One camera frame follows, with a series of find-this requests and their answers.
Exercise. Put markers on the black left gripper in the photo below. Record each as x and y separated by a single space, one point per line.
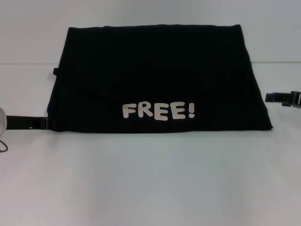
18 123

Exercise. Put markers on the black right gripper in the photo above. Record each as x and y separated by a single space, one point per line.
295 97

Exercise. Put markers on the black t-shirt with white print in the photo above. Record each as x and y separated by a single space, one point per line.
152 70

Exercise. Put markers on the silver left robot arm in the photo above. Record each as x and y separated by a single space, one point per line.
2 123

